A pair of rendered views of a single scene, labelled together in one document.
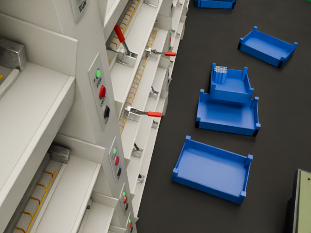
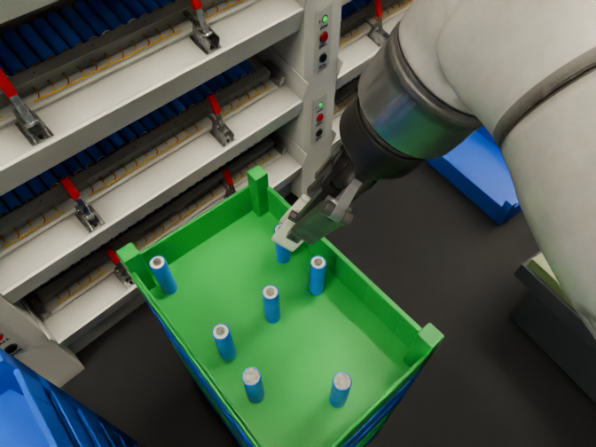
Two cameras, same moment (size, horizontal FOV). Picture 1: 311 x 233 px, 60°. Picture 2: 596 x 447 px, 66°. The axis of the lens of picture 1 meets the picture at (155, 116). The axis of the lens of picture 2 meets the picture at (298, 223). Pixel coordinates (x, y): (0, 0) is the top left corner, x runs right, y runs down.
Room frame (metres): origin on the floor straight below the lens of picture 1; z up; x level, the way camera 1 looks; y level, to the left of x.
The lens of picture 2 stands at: (-0.37, -0.31, 0.91)
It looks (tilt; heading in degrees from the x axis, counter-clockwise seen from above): 55 degrees down; 34
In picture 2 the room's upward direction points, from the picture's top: straight up
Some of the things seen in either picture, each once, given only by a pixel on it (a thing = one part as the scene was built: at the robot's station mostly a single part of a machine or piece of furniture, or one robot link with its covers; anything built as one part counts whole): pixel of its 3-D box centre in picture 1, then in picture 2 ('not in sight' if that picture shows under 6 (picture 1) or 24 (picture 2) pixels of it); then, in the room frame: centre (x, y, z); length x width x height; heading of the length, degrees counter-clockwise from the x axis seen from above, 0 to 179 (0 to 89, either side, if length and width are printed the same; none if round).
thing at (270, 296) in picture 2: not in sight; (271, 304); (-0.20, -0.16, 0.44); 0.02 x 0.02 x 0.06
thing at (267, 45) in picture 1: (266, 45); not in sight; (1.47, -0.72, 0.04); 0.30 x 0.20 x 0.08; 49
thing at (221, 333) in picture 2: not in sight; (224, 342); (-0.27, -0.14, 0.44); 0.02 x 0.02 x 0.06
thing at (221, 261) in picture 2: not in sight; (272, 307); (-0.21, -0.16, 0.44); 0.30 x 0.20 x 0.08; 75
